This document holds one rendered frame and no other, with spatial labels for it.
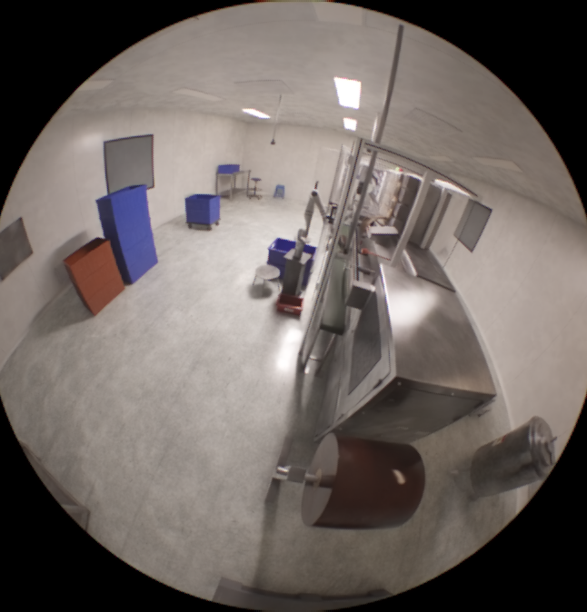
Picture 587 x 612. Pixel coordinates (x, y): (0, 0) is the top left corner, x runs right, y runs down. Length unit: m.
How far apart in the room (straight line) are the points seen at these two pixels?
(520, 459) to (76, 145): 5.88
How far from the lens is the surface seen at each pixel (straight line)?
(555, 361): 3.53
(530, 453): 1.92
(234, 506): 1.65
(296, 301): 2.39
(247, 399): 1.73
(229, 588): 1.75
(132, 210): 2.94
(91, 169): 4.13
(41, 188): 3.85
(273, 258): 2.67
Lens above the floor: 1.62
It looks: 42 degrees down
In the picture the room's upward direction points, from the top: 12 degrees clockwise
